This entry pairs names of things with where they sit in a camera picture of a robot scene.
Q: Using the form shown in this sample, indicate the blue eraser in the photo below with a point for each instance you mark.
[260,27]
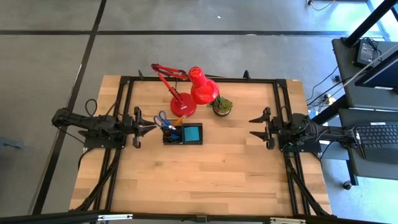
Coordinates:
[174,137]

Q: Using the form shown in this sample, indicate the silver metal bracket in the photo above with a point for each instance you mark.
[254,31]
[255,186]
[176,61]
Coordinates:
[287,221]
[115,217]

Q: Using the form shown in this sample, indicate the black aluminium table frame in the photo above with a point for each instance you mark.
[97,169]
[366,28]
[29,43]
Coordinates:
[248,80]

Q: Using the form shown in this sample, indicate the black mesh desk organizer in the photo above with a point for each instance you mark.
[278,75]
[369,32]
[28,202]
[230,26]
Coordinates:
[192,143]

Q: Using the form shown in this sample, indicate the black computer monitor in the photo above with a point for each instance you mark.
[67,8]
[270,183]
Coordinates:
[382,74]

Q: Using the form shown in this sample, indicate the potted succulent in black pot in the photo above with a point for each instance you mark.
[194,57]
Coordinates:
[221,105]

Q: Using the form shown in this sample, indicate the dark grey side desk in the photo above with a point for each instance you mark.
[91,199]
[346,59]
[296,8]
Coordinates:
[351,87]

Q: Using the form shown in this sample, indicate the small grey flat object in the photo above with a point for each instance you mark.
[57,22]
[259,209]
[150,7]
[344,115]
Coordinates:
[11,144]

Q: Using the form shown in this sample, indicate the black laptop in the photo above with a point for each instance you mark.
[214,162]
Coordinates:
[379,137]

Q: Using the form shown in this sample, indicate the blue sticky note pad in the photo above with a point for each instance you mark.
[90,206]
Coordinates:
[191,133]

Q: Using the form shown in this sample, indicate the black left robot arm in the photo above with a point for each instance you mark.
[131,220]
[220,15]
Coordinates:
[93,123]

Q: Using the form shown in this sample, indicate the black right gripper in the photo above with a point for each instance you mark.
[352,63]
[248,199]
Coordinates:
[275,130]

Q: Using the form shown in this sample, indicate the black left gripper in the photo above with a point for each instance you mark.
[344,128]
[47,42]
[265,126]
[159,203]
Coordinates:
[136,127]

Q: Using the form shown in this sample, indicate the orange pencil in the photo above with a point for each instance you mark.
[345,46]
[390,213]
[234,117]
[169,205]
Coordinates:
[180,120]

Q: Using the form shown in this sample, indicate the white power strip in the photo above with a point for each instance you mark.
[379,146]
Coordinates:
[329,99]

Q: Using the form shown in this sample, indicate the black support pole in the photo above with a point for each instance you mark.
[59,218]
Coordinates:
[367,23]

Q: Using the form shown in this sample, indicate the black caster wheel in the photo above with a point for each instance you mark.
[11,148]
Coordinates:
[347,185]

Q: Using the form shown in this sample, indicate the red desk lamp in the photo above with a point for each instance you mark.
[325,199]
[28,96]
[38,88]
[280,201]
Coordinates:
[203,88]

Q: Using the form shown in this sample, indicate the black power adapter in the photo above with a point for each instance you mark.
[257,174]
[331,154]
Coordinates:
[365,53]

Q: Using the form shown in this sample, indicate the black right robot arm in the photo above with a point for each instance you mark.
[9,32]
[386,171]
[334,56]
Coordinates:
[311,130]

